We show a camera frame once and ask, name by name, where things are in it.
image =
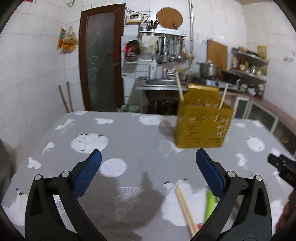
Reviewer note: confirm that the wooden chopstick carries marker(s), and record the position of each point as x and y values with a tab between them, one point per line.
179	86
223	96
193	228

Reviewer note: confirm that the steel cooking pot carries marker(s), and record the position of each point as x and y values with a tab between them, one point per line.
208	69

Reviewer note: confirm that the orange plastic bag on wall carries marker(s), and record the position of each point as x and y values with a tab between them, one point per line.
67	40

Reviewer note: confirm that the black wok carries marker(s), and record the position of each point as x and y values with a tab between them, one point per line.
230	77

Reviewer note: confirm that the white soap bottle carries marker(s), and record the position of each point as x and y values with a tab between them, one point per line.
153	69

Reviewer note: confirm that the rectangular wooden cutting board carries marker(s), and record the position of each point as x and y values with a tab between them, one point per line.
217	53

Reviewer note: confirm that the yellow perforated utensil holder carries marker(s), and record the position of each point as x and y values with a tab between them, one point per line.
203	118

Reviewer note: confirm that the gas stove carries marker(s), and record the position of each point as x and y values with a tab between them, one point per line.
221	85

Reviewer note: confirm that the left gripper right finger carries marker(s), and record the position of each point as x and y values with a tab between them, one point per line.
243	211

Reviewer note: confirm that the grey animal print tablecloth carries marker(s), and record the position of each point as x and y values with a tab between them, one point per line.
132	195

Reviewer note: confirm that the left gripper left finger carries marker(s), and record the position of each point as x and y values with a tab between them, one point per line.
53	211

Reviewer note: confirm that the hanging utensil rack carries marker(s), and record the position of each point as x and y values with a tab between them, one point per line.
163	44

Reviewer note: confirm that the wooden sticks by wall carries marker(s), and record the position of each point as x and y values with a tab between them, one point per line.
66	99

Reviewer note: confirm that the person right hand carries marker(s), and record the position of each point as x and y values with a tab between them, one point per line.
288	208

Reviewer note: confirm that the green frog handle utensil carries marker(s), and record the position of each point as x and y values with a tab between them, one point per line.
211	202

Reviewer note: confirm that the yellow wall poster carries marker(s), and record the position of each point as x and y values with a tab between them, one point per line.
262	52

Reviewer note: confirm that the round wooden board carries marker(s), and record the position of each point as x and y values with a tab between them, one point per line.
169	18

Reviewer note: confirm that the steel sink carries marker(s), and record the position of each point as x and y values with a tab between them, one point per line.
155	84

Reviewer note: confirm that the corner wall shelf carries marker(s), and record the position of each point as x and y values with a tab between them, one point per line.
251	71

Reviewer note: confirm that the dark wooden glass door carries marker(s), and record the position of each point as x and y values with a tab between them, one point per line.
99	55

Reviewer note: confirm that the wall water pipe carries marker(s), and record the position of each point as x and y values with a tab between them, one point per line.
191	16

